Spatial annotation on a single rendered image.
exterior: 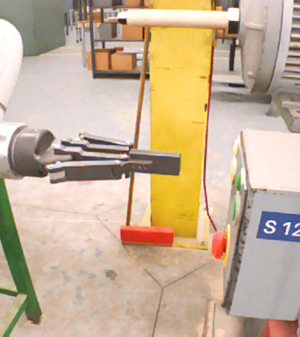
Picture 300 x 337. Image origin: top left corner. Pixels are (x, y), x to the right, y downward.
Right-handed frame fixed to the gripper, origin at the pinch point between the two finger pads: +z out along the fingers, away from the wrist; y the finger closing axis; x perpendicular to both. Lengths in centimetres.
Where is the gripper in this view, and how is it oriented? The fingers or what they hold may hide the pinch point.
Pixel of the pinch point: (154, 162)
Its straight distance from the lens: 46.5
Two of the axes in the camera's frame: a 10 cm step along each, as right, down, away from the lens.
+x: 0.0, -8.7, -4.9
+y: -1.8, 4.8, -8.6
